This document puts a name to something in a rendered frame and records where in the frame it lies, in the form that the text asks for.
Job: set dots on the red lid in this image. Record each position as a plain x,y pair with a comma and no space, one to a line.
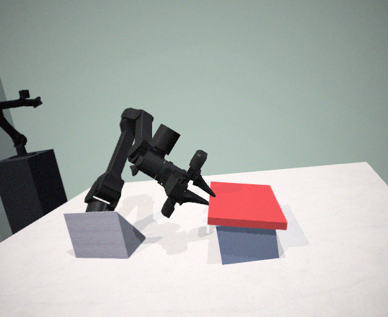
245,205

